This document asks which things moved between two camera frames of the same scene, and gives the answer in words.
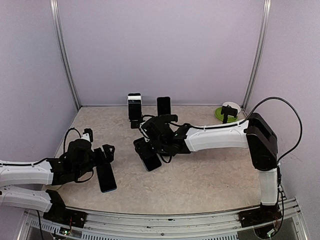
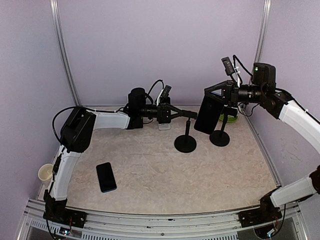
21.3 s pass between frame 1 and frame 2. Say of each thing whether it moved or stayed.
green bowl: stayed
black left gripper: moved
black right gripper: moved
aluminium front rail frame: stayed
